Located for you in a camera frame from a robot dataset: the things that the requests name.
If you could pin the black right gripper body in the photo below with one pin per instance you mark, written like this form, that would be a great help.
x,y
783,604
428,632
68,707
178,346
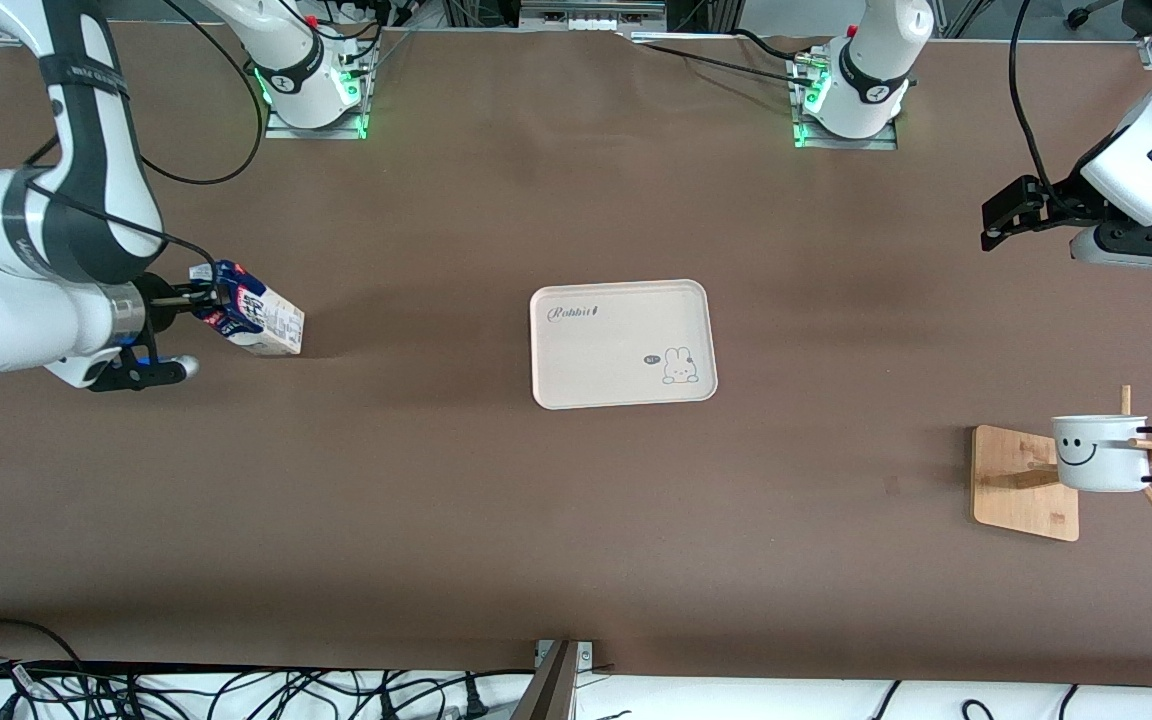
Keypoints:
x,y
155,301

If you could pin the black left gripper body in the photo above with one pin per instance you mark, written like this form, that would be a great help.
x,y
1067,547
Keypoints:
x,y
1060,198

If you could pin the blue white milk carton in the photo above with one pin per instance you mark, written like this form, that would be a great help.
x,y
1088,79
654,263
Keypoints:
x,y
266,322

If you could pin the white smiley face cup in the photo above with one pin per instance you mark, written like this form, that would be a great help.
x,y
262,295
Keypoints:
x,y
1101,460

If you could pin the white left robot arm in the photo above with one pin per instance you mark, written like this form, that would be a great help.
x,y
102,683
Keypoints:
x,y
876,60

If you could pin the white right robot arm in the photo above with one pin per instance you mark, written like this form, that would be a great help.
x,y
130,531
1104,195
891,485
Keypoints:
x,y
6,290

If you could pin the cream rabbit print tray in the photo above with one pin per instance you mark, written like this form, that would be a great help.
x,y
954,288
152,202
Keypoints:
x,y
606,350

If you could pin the black office chair base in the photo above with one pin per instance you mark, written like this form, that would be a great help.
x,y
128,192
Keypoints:
x,y
1096,12

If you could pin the wooden mug stand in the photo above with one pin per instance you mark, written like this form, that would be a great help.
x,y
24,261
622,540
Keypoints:
x,y
1016,490

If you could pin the white power strip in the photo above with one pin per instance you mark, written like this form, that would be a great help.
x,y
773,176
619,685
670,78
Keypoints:
x,y
591,15

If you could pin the dark metal beam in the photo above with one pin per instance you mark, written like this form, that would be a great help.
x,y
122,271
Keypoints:
x,y
548,690

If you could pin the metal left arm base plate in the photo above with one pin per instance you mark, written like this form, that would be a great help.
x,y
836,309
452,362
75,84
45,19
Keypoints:
x,y
881,143

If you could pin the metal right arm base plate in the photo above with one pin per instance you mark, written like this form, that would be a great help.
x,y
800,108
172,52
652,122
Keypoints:
x,y
281,131

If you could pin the small metal bracket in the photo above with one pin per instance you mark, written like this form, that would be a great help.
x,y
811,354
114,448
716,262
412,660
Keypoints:
x,y
586,655

